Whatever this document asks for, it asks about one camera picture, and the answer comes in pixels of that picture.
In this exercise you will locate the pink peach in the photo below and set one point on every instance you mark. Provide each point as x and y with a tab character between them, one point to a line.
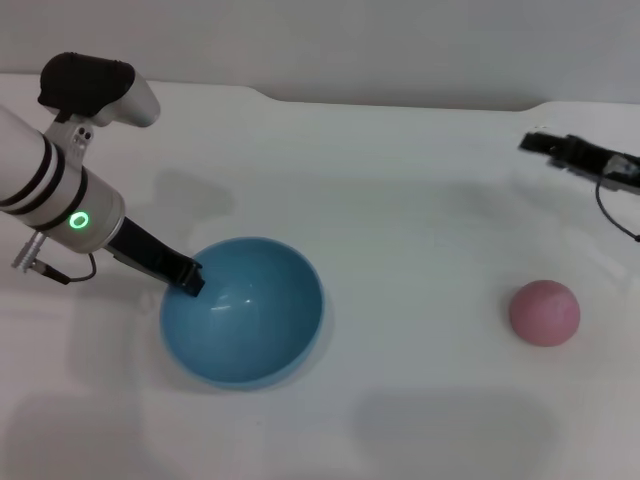
545	312

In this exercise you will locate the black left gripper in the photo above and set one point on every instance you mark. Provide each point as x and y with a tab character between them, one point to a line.
145	250

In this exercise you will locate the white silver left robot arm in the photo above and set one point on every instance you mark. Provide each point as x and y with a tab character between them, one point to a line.
30	165

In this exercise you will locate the blue bowl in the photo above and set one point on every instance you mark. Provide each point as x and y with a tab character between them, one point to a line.
250	325

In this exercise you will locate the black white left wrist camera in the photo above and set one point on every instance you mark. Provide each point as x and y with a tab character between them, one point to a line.
85	85

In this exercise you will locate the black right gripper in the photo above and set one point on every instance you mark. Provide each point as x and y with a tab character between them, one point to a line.
610	167

